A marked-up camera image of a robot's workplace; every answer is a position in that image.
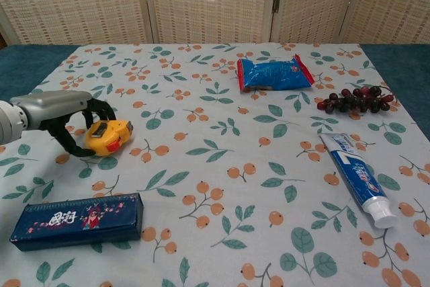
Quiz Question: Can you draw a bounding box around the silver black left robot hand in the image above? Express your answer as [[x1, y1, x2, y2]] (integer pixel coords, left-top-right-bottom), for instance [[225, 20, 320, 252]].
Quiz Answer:
[[9, 91, 118, 159]]

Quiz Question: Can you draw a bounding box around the yellow tape measure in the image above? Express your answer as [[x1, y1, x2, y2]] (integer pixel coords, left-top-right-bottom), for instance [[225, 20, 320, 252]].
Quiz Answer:
[[83, 119, 134, 157]]

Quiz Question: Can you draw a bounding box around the dark blue printed box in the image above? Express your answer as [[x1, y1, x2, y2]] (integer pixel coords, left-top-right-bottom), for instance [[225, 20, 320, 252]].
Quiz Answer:
[[9, 192, 145, 253]]

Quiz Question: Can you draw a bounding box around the floral leaf print tablecloth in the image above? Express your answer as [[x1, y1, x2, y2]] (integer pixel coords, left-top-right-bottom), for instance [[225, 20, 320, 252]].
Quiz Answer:
[[0, 42, 430, 287]]

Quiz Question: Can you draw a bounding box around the woven bamboo folding screen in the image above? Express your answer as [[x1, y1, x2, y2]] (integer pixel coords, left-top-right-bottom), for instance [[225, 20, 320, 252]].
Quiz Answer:
[[0, 0, 430, 46]]

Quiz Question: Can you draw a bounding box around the blue snack bag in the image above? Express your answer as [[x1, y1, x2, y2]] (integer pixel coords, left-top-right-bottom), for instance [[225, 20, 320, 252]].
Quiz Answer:
[[236, 54, 316, 93]]

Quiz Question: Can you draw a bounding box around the dark red grape bunch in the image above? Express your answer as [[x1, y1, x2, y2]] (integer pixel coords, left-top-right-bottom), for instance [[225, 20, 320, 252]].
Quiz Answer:
[[316, 85, 395, 115]]

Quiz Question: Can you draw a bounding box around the blue white toothpaste tube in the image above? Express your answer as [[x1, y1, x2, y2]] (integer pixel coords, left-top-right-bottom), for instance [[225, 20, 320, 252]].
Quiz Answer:
[[318, 132, 398, 229]]

